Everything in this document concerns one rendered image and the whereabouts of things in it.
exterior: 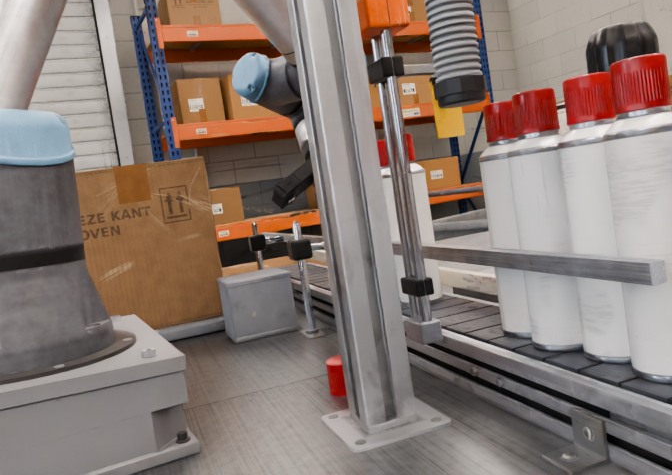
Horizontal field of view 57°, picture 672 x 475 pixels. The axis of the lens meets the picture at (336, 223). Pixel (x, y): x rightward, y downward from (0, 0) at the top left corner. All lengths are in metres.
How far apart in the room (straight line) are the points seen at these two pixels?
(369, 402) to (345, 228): 0.14
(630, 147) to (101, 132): 4.60
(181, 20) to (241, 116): 0.74
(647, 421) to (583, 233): 0.13
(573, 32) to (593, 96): 5.96
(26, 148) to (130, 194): 0.47
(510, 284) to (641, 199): 0.17
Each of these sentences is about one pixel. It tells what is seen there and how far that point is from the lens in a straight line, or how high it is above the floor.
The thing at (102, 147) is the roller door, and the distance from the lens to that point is 4.87.
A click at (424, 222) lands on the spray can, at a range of 0.74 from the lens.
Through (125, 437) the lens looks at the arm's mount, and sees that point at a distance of 0.55.
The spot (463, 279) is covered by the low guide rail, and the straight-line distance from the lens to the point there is 0.73.
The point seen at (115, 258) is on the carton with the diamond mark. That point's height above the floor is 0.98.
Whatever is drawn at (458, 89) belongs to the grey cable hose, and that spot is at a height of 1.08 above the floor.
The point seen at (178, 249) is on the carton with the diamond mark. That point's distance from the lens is 1.05.
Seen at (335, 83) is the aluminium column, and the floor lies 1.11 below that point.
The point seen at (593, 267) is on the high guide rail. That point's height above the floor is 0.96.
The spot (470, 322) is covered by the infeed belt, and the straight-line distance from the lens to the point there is 0.64.
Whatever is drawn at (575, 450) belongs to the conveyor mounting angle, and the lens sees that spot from 0.48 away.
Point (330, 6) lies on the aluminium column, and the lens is 0.53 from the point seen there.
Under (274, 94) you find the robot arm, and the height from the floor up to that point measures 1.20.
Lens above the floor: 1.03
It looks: 3 degrees down
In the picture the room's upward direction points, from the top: 9 degrees counter-clockwise
